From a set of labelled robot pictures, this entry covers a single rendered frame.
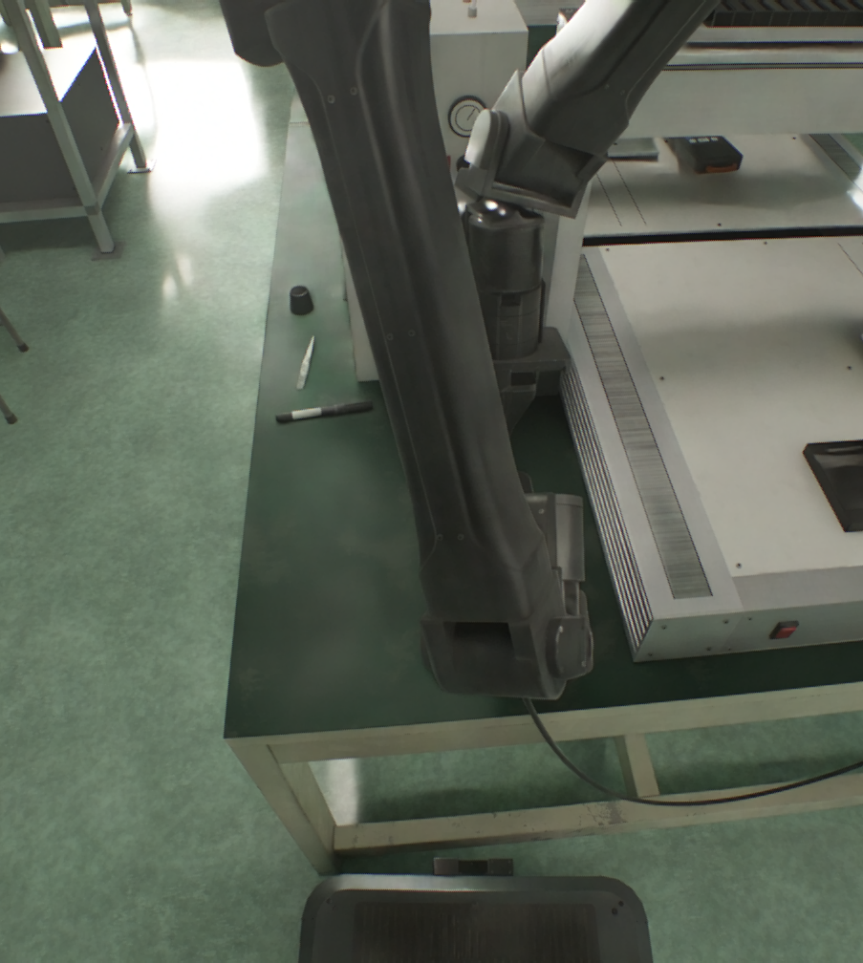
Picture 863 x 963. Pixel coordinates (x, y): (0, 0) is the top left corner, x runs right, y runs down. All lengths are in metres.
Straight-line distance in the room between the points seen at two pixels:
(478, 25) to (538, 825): 1.19
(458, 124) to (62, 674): 1.43
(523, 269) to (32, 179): 2.56
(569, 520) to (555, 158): 0.25
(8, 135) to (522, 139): 2.54
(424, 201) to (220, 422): 1.85
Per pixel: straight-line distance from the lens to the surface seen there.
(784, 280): 1.21
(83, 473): 2.17
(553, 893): 1.25
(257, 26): 0.39
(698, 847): 1.59
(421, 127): 0.36
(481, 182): 0.55
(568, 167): 0.55
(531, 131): 0.52
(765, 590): 0.80
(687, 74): 0.86
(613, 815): 1.41
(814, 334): 1.12
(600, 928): 1.25
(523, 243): 0.55
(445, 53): 0.85
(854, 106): 0.96
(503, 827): 1.37
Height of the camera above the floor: 1.48
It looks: 51 degrees down
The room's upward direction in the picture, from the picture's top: 1 degrees counter-clockwise
